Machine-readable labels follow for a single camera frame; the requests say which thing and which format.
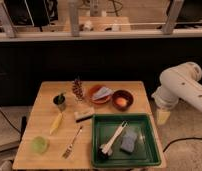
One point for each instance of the metal fork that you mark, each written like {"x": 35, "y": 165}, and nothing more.
{"x": 70, "y": 147}

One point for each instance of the dark red bowl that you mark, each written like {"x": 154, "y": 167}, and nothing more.
{"x": 124, "y": 94}

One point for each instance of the grey cloth on plate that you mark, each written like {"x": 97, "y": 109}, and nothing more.
{"x": 103, "y": 92}

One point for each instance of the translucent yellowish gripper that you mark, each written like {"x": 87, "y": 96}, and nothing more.
{"x": 162, "y": 116}

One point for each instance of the brown pine cone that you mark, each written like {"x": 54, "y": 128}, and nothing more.
{"x": 77, "y": 89}

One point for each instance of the green plastic cup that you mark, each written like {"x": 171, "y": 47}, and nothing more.
{"x": 39, "y": 144}

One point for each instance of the white plastic fork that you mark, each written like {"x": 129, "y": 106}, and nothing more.
{"x": 105, "y": 148}

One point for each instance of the orange plate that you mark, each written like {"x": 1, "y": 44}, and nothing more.
{"x": 94, "y": 89}

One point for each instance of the orange fruit in bowl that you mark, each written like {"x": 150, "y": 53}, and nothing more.
{"x": 122, "y": 102}

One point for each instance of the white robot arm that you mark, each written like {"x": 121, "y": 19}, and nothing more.
{"x": 178, "y": 82}

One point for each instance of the blue grey sponge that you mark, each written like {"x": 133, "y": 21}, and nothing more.
{"x": 128, "y": 141}

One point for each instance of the green plastic tray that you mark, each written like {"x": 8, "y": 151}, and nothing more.
{"x": 135, "y": 146}

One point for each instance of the wooden board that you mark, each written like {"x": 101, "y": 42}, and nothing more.
{"x": 43, "y": 114}

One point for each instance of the black and white eraser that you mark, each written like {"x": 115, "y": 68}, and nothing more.
{"x": 84, "y": 115}

